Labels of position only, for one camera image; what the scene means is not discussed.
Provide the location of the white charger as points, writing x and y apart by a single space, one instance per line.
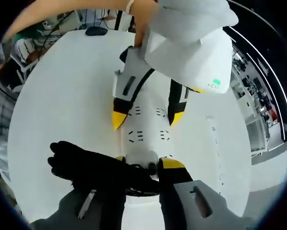
139 157

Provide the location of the white power strip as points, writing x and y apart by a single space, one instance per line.
149 124

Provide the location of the white slatted chair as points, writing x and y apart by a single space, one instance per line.
26 55

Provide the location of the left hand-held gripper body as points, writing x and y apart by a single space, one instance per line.
194 55

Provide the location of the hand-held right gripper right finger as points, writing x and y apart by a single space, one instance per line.
182 203

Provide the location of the white desk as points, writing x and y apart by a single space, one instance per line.
62 107

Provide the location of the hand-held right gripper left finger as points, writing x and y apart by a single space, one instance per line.
69 213

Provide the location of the person's left hand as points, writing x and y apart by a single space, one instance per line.
143 21

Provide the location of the black computer mouse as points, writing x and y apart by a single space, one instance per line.
96 31

